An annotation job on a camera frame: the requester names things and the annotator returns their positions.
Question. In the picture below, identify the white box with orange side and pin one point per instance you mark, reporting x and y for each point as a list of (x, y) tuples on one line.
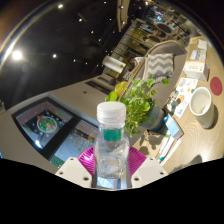
[(196, 70)]

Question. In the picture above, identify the group of ceiling lights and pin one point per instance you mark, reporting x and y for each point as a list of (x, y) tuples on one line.
[(55, 55)]

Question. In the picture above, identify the grey curved sofa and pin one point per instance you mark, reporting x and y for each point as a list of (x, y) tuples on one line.
[(170, 50)]

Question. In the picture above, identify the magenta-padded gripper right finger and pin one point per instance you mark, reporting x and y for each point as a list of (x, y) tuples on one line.
[(148, 170)]

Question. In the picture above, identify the green potted plant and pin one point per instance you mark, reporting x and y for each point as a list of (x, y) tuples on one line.
[(138, 103)]

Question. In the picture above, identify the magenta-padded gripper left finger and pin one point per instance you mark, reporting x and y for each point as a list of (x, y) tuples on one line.
[(75, 170)]

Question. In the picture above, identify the group of dining chairs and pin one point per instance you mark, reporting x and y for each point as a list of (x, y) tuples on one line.
[(166, 26)]

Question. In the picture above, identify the person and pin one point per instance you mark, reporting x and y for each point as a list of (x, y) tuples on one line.
[(120, 88), (135, 61)]

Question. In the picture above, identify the clear white-capped water bottle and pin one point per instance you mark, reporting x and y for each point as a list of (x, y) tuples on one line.
[(111, 150)]

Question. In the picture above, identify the flat round red coaster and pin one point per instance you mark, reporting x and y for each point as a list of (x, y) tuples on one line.
[(216, 86)]

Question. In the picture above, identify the small blue and white carton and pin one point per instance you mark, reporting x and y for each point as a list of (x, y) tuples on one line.
[(174, 126)]

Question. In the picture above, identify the illustrated paper leaflet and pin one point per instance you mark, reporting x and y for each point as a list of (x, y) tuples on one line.
[(183, 95)]

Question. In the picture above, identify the white tube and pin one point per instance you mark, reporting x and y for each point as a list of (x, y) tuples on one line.
[(168, 150)]

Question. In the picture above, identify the window with holiday decals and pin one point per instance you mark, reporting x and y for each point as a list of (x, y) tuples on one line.
[(46, 125)]

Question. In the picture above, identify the grey chevron cushion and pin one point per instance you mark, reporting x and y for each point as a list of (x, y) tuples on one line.
[(160, 66)]

